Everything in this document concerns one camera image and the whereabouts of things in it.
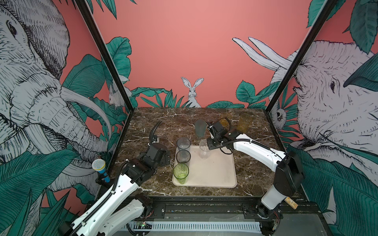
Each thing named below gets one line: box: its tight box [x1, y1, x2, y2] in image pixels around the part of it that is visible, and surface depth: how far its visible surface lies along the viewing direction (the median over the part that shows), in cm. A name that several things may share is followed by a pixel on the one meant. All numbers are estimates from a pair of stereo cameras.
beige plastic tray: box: [172, 145, 238, 189], surface depth 91 cm
